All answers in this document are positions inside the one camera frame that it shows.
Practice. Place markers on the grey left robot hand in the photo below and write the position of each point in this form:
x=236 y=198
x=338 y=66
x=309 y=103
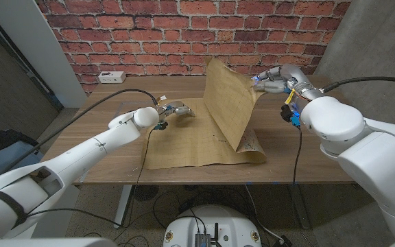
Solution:
x=177 y=108

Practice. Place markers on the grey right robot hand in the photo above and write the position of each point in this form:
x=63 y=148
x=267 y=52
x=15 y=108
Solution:
x=286 y=77

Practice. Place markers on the tan floral cloth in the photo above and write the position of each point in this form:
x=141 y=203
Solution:
x=190 y=144

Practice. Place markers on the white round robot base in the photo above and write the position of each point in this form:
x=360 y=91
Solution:
x=228 y=223

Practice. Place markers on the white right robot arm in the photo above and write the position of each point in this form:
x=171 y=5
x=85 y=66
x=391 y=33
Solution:
x=372 y=154

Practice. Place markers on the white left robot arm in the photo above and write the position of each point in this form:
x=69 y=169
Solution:
x=81 y=158

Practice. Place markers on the white power strip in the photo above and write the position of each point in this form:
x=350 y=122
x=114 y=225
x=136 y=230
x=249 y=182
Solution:
x=111 y=77

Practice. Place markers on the red brick print backdrop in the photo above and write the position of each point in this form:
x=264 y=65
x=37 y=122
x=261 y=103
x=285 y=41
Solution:
x=149 y=34

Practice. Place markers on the black round floor fan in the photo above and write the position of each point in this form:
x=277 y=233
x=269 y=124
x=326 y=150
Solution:
x=144 y=193

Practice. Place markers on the white table leg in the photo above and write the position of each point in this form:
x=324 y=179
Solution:
x=122 y=206

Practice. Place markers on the black antenna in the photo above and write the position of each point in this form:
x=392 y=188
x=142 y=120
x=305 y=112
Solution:
x=216 y=233

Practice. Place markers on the grey table leg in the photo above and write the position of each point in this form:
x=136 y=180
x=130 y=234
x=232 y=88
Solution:
x=300 y=209

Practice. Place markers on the grey electronics box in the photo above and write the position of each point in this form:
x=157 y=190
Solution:
x=202 y=241

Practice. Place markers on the black floor plug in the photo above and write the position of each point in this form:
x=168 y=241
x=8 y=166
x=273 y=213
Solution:
x=283 y=241

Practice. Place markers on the black cloth bag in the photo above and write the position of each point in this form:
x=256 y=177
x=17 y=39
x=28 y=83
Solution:
x=2 y=140

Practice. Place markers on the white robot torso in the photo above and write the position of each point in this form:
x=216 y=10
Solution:
x=46 y=243

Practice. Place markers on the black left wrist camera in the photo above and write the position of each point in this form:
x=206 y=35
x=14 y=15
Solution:
x=160 y=126

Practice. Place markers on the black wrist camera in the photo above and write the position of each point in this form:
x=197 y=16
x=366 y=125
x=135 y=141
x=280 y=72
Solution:
x=160 y=126
x=288 y=115

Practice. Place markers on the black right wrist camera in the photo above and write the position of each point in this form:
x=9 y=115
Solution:
x=288 y=115

